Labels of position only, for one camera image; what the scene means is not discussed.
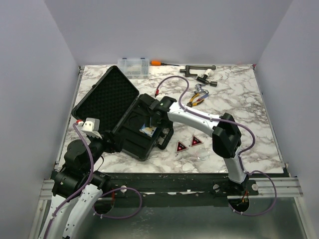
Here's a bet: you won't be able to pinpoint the aluminium rail frame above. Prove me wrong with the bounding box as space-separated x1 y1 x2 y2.
39 176 304 200

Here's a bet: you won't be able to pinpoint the orange handle screwdriver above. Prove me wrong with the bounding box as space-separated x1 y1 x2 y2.
150 60 179 66

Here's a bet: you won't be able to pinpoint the clear round dealer button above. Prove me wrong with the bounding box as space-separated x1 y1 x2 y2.
196 148 210 161

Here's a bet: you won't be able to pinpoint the black foam lined carry case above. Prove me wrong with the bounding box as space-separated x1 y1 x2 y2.
72 66 174 161

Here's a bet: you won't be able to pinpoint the clear plastic screw box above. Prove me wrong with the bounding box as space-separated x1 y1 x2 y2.
117 58 150 79

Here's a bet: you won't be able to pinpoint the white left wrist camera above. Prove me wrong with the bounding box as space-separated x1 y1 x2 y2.
78 118 102 139

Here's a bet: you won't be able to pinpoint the yellow black pliers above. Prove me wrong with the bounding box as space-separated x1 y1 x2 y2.
187 93 208 108

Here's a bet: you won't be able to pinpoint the black T-handle tool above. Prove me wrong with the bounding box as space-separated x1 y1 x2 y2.
196 75 218 87

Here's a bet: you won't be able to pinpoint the red triangle all-in button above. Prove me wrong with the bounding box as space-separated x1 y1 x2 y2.
175 140 189 153
190 135 203 147

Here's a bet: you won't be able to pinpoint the black metal puller tool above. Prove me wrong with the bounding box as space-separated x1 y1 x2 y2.
179 65 216 77

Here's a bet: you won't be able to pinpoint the blue playing card deck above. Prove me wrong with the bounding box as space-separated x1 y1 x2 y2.
140 124 157 137

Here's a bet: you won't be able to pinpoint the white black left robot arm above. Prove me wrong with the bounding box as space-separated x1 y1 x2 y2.
39 133 124 239

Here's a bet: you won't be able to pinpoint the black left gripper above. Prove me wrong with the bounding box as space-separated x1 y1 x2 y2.
83 129 127 173

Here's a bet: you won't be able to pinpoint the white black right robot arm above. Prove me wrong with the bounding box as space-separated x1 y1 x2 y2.
138 94 249 195

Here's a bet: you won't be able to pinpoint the white cylinder connector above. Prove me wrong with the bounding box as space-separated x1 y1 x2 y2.
204 69 213 77

